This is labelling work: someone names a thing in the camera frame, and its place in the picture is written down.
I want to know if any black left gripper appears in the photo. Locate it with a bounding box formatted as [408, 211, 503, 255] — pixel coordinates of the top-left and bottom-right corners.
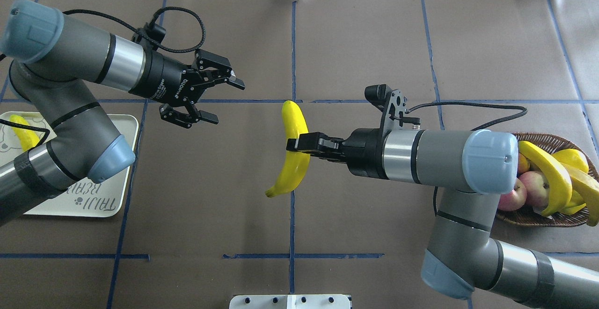
[129, 49, 246, 128]

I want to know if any pale green-red apple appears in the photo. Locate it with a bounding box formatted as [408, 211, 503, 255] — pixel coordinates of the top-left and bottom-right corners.
[519, 170, 550, 209]

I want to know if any black camera cable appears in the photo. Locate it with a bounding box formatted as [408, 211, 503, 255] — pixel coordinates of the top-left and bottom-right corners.
[402, 102, 528, 132]
[61, 6, 206, 54]

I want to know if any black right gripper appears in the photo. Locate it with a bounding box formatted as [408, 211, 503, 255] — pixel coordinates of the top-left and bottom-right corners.
[286, 128, 387, 178]

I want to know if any left black camera cable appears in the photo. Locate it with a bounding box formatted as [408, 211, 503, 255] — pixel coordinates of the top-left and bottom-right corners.
[61, 6, 206, 54]

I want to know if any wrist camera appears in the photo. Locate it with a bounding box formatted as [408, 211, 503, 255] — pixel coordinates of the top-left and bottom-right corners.
[131, 22, 166, 51]
[364, 84, 406, 138]

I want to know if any right black camera cable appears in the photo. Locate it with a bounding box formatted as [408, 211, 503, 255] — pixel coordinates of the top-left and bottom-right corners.
[402, 102, 528, 132]

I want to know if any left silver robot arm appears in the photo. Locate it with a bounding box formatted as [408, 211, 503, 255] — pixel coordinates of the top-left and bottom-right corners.
[0, 0, 245, 225]

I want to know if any brown wicker basket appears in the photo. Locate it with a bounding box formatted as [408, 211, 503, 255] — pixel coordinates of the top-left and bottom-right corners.
[496, 132, 598, 228]

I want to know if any red pink apple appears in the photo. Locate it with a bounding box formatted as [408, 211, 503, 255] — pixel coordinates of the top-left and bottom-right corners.
[497, 178, 527, 212]

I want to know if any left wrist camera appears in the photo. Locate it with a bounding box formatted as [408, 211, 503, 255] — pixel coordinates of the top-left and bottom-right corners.
[131, 22, 166, 51]

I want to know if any yellow banana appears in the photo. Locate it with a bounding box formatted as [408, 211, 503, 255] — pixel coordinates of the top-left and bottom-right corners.
[562, 163, 599, 227]
[9, 114, 40, 152]
[265, 100, 311, 198]
[518, 140, 572, 217]

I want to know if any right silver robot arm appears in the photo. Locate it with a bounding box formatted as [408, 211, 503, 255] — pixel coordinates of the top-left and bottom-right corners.
[286, 128, 599, 309]

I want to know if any cream bear tray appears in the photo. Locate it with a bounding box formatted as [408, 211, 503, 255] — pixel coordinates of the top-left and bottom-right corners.
[0, 111, 139, 218]

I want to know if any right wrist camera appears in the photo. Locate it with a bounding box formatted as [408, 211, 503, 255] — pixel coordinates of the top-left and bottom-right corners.
[364, 84, 406, 138]

